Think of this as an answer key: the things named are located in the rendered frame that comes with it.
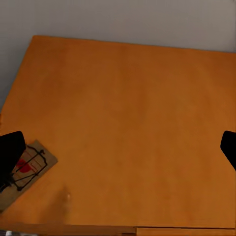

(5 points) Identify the mousetrap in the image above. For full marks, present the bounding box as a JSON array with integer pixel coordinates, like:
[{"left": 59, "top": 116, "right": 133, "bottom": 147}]
[{"left": 0, "top": 139, "right": 59, "bottom": 214}]

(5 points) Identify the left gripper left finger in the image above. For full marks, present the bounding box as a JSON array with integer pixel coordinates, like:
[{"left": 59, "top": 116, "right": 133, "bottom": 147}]
[{"left": 0, "top": 131, "right": 26, "bottom": 190}]

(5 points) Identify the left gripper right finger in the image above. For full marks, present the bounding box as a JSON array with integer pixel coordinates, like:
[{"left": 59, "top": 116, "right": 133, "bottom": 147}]
[{"left": 220, "top": 131, "right": 236, "bottom": 170}]

